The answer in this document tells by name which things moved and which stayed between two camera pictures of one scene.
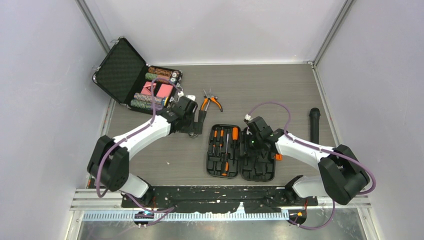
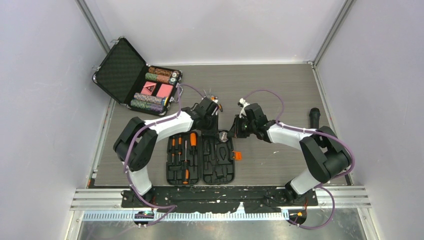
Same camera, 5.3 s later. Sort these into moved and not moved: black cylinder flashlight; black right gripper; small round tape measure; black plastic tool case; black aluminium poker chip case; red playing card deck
Moved: small round tape measure; black right gripper; black plastic tool case
Not moved: black aluminium poker chip case; black cylinder flashlight; red playing card deck
